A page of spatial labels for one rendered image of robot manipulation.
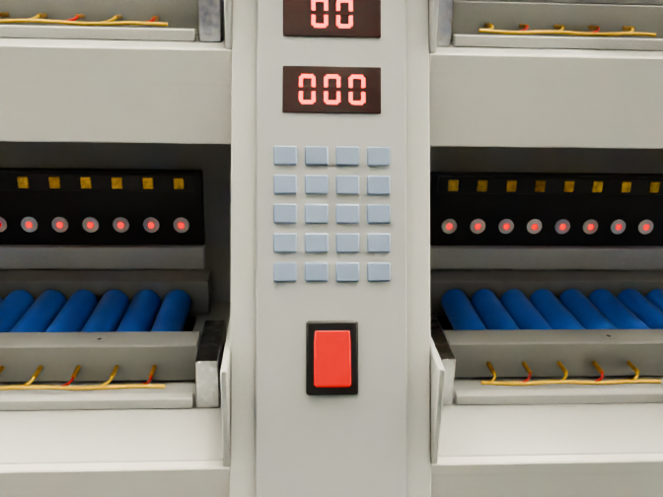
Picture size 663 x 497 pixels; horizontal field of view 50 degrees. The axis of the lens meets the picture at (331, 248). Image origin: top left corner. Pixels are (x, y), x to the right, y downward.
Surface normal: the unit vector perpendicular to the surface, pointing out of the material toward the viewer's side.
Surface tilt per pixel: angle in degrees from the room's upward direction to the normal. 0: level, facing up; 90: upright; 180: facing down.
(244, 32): 90
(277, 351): 90
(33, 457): 21
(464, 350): 111
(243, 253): 90
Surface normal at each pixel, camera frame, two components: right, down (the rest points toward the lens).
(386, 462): 0.07, -0.03
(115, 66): 0.06, 0.33
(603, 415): 0.02, -0.94
